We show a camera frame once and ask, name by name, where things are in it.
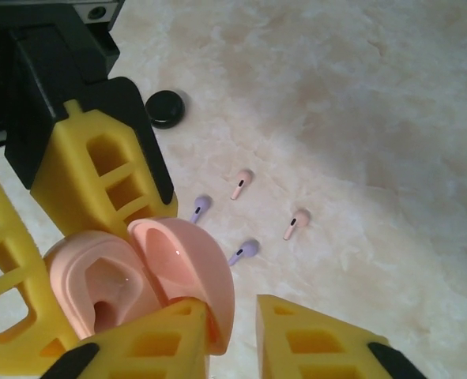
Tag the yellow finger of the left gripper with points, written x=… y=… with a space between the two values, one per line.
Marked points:
x=71 y=158
x=31 y=284

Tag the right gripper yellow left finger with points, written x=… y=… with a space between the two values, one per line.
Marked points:
x=185 y=323

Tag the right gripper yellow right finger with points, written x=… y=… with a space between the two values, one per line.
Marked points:
x=272 y=335

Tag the pink charging case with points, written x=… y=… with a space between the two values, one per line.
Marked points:
x=178 y=256

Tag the black charging case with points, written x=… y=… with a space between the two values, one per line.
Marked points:
x=164 y=106

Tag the pink earbud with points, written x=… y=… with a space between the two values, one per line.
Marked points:
x=244 y=177
x=300 y=219

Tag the purple earbud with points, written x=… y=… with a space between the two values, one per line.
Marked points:
x=202 y=202
x=249 y=248

